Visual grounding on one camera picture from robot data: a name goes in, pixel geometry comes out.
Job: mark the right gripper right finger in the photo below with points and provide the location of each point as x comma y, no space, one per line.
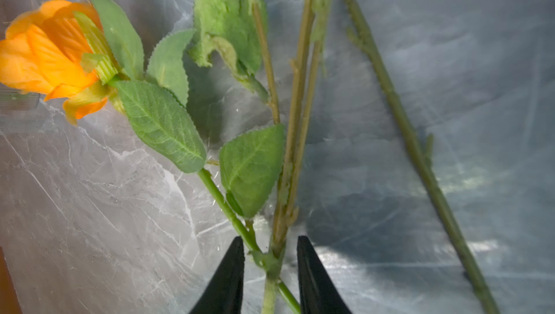
318,295

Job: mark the small white bud stem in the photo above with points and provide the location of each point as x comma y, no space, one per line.
419,152

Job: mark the red orange flower stem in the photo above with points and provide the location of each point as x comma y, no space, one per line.
295,119

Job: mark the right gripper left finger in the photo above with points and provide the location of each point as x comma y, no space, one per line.
224,293

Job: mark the orange rose flower stem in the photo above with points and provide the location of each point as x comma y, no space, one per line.
89,55

